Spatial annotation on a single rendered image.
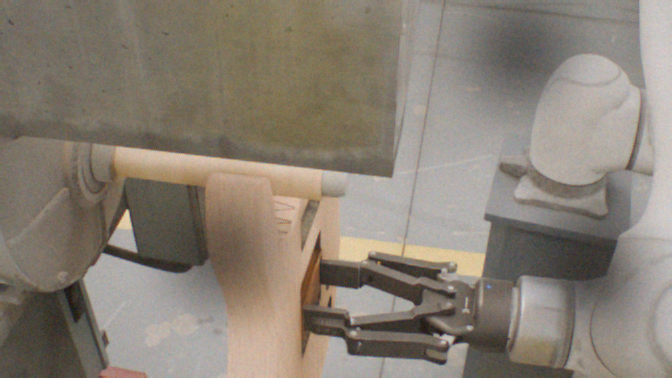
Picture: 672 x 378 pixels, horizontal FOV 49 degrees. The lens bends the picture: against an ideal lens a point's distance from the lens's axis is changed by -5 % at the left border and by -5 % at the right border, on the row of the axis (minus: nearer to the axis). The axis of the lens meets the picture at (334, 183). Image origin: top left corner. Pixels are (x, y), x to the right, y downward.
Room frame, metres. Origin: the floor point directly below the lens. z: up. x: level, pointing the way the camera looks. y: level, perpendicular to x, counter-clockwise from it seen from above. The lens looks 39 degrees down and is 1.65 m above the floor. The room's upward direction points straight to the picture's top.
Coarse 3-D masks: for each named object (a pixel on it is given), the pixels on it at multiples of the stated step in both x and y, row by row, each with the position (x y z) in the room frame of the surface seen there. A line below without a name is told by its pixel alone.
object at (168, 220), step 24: (144, 192) 0.73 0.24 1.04; (168, 192) 0.73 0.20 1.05; (192, 192) 0.72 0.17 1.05; (144, 216) 0.73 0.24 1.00; (168, 216) 0.73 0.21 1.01; (192, 216) 0.72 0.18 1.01; (144, 240) 0.73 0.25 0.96; (168, 240) 0.73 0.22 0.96; (192, 240) 0.72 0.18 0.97; (144, 264) 0.75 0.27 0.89; (168, 264) 0.76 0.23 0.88; (192, 264) 0.72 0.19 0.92
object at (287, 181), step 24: (120, 168) 0.51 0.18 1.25; (144, 168) 0.51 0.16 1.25; (168, 168) 0.51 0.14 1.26; (192, 168) 0.50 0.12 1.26; (216, 168) 0.50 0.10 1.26; (240, 168) 0.50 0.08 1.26; (264, 168) 0.50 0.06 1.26; (288, 168) 0.49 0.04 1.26; (288, 192) 0.48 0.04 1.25; (312, 192) 0.48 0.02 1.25
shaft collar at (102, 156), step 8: (96, 144) 0.52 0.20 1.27; (96, 152) 0.52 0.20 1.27; (104, 152) 0.51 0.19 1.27; (112, 152) 0.52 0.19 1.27; (96, 160) 0.51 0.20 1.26; (104, 160) 0.51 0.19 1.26; (112, 160) 0.51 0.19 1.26; (96, 168) 0.51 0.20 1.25; (104, 168) 0.51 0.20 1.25; (112, 168) 0.51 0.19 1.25; (96, 176) 0.51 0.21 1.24; (104, 176) 0.51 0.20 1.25; (112, 176) 0.51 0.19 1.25; (120, 176) 0.52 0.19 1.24
